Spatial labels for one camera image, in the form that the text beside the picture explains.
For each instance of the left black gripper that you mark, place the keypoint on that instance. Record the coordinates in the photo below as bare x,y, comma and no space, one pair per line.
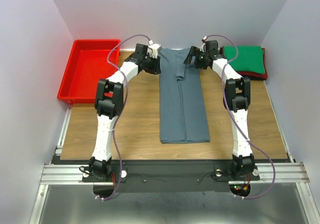
155,69

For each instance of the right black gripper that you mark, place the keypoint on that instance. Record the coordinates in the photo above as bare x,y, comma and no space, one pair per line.
195,52

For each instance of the blue-grey t-shirt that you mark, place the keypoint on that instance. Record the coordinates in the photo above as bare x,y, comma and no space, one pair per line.
183,116

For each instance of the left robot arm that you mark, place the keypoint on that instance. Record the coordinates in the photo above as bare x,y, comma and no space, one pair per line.
110,101

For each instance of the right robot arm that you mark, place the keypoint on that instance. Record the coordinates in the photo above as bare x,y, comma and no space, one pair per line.
236,100

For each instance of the red folded t-shirt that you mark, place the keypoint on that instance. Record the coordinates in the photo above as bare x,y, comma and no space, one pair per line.
250,73

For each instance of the green folded t-shirt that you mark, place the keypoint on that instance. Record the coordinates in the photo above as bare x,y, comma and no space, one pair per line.
249,59

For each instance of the black folded t-shirt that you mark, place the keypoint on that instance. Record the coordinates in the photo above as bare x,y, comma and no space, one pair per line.
257,77

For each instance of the red plastic bin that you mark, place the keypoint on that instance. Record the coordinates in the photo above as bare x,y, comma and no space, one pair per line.
86,65

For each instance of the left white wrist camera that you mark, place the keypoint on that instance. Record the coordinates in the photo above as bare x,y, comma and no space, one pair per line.
153,50

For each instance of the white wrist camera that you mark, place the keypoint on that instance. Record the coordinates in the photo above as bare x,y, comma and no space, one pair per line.
203,48
153,50

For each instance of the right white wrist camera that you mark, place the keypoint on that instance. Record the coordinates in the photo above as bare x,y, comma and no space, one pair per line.
203,48

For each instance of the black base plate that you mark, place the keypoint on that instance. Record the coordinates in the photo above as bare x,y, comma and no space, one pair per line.
165,176

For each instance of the aluminium rail frame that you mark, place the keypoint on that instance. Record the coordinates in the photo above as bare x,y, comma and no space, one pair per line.
281,196

